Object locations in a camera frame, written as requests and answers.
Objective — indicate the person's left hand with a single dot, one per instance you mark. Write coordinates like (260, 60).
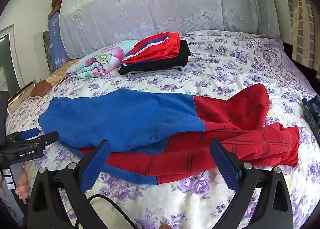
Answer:
(23, 184)

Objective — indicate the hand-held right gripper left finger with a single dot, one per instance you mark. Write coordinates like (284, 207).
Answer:
(96, 166)

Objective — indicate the lavender lace headboard cover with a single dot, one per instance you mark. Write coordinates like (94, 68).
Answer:
(155, 6)

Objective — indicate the folded floral blanket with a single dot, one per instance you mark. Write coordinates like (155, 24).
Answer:
(100, 61)

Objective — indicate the blue denim jeans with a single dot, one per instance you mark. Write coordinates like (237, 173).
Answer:
(312, 114)

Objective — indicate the folded grey garment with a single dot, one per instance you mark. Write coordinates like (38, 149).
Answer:
(160, 71)

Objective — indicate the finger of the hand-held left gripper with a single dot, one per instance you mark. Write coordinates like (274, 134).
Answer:
(50, 137)
(30, 134)

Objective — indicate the green glass door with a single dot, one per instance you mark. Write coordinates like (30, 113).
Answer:
(8, 59)

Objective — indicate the blue patterned pillow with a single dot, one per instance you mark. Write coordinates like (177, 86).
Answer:
(56, 41)

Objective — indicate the beige checkered curtain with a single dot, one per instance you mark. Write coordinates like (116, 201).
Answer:
(301, 19)

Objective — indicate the brown pillow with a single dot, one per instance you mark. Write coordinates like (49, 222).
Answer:
(41, 90)

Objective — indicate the folded black garment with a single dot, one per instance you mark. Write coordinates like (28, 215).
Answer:
(172, 60)

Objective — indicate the tan pillow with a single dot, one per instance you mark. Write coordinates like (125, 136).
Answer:
(63, 70)

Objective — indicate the folded red striped pants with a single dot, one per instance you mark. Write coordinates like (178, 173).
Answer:
(155, 47)

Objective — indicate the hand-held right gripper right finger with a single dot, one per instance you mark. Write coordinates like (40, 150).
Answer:
(225, 166)

